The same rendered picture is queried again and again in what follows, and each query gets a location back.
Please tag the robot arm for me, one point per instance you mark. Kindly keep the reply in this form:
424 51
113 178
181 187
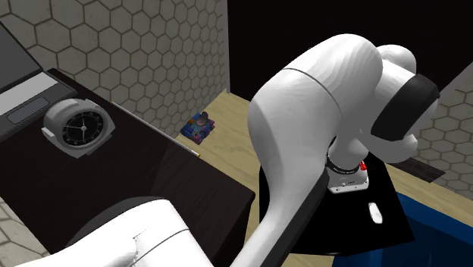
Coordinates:
295 122

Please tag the colourful blue toy block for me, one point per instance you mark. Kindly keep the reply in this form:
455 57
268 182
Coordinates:
198 127

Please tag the dark brown wooden desk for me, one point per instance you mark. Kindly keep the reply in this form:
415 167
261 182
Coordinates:
122 177

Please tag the black robot stand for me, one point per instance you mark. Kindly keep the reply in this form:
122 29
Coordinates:
347 222

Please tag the white round clock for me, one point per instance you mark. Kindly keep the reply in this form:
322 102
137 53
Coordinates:
78 126

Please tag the blue furniture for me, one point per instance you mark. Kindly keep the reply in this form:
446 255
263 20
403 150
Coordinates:
425 236

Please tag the grey laptop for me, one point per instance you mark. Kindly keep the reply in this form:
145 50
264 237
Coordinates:
20 92

